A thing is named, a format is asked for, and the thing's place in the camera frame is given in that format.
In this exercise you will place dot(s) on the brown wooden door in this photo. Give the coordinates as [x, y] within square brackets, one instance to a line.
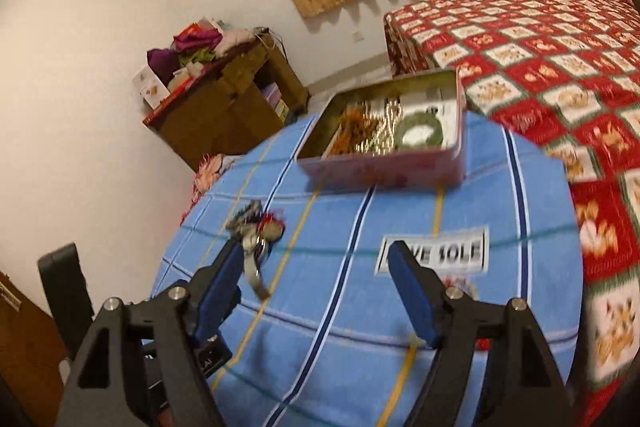
[25, 357]

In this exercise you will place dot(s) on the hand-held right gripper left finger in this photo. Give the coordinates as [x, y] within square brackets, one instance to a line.
[220, 292]

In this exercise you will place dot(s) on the brown wooden desk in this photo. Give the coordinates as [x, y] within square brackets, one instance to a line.
[225, 112]

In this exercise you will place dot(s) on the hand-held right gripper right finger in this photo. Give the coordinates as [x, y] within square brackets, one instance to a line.
[412, 294]

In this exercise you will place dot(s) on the pink and red clothes heap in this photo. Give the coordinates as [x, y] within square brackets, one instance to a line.
[210, 174]

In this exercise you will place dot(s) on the pile of clothes on desk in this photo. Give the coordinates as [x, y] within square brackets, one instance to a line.
[200, 44]

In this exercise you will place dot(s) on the pink box in desk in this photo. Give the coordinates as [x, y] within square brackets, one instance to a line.
[274, 97]

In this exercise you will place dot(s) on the white card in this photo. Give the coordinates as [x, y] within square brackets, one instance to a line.
[448, 122]

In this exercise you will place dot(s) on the pink tin box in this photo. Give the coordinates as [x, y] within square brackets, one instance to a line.
[380, 172]

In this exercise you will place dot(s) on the blue plaid cloth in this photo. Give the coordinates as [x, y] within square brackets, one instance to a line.
[325, 257]

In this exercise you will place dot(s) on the flat red box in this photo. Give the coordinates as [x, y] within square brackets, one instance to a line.
[172, 99]

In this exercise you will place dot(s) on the bed with red patterned sheet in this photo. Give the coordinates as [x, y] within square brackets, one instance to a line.
[550, 57]

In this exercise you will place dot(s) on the white printed box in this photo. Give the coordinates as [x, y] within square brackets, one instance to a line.
[150, 89]

